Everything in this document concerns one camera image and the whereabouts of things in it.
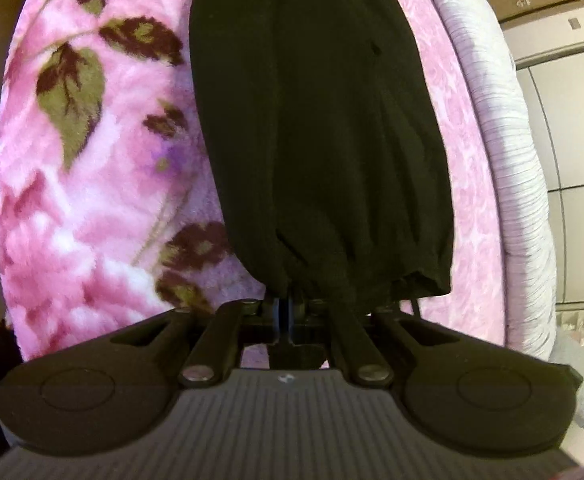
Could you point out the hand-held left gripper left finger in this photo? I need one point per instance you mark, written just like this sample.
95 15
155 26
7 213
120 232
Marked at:
278 319

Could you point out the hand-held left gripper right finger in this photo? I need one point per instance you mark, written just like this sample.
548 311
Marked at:
296 319

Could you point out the black pants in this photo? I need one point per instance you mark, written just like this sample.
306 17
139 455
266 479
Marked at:
322 135

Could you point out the pink floral fleece blanket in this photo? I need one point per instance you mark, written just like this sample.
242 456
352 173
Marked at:
97 210

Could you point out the white striped duvet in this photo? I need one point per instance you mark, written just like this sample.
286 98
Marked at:
511 160

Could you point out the white cloth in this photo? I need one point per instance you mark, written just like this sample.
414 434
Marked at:
574 370

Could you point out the white wardrobe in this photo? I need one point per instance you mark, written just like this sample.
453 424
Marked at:
576 135

